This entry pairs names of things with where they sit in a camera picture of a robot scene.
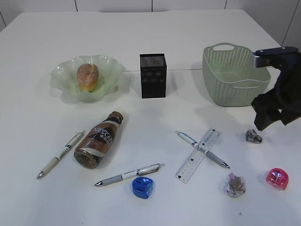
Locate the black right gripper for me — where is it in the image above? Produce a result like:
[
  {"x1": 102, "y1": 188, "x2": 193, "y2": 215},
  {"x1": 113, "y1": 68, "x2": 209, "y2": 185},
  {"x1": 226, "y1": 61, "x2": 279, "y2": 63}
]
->
[{"x1": 251, "y1": 52, "x2": 301, "y2": 131}]

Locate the paper ball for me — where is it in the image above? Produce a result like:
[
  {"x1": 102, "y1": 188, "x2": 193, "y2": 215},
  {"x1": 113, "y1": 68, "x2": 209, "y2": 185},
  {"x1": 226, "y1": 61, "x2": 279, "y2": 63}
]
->
[
  {"x1": 245, "y1": 129, "x2": 262, "y2": 144},
  {"x1": 227, "y1": 173, "x2": 246, "y2": 198}
]

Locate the pink pencil sharpener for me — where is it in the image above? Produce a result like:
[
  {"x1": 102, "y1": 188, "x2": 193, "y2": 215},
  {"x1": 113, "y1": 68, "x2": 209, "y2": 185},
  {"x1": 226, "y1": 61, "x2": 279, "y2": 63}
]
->
[{"x1": 266, "y1": 168, "x2": 289, "y2": 190}]

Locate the brown Nescafe coffee bottle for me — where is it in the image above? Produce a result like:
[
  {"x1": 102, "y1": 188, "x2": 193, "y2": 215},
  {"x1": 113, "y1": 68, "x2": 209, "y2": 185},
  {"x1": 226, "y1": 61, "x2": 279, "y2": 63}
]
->
[{"x1": 73, "y1": 108, "x2": 125, "y2": 169}]

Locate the sugared bread roll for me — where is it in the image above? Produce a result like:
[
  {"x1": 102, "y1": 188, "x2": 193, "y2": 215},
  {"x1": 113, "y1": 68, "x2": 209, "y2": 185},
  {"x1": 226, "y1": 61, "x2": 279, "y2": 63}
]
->
[{"x1": 77, "y1": 64, "x2": 99, "y2": 92}]

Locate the green plastic woven basket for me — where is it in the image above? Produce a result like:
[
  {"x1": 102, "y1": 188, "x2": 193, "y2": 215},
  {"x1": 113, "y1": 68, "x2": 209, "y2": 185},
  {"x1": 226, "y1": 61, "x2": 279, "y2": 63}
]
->
[{"x1": 202, "y1": 42, "x2": 271, "y2": 107}]

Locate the grey pen under ruler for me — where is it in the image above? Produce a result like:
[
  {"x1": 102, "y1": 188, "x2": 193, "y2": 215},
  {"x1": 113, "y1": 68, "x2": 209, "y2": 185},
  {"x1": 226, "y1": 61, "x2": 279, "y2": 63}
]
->
[{"x1": 175, "y1": 128, "x2": 230, "y2": 169}]

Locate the black mesh pen holder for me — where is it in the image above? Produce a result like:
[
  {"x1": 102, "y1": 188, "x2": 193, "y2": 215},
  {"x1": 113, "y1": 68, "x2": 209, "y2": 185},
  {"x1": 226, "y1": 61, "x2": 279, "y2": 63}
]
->
[{"x1": 140, "y1": 54, "x2": 167, "y2": 98}]

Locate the grey white centre pen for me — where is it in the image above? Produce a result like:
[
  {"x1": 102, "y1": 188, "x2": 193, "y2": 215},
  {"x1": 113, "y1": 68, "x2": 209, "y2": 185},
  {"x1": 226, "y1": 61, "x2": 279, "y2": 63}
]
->
[{"x1": 95, "y1": 163, "x2": 165, "y2": 187}]

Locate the blue pencil sharpener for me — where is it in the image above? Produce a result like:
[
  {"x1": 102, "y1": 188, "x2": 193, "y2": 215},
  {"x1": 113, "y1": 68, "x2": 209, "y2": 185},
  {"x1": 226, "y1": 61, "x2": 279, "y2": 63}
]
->
[{"x1": 132, "y1": 177, "x2": 154, "y2": 199}]

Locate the beige pen on left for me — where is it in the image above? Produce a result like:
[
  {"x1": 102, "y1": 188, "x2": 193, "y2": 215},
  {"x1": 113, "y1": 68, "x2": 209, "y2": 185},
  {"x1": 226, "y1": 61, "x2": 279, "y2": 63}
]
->
[{"x1": 36, "y1": 130, "x2": 85, "y2": 180}]

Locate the clear plastic ruler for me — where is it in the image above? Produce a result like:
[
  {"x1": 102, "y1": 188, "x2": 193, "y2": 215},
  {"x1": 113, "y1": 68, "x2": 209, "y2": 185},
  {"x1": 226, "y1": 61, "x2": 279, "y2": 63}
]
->
[{"x1": 175, "y1": 130, "x2": 219, "y2": 183}]

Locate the green wavy glass bowl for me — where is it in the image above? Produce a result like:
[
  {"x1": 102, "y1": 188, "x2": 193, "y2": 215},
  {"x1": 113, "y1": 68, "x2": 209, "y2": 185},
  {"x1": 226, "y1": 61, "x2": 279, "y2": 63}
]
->
[{"x1": 50, "y1": 55, "x2": 125, "y2": 102}]

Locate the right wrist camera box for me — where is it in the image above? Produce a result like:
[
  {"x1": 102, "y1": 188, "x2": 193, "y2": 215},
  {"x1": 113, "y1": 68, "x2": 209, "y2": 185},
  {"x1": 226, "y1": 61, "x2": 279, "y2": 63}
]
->
[{"x1": 253, "y1": 47, "x2": 301, "y2": 69}]

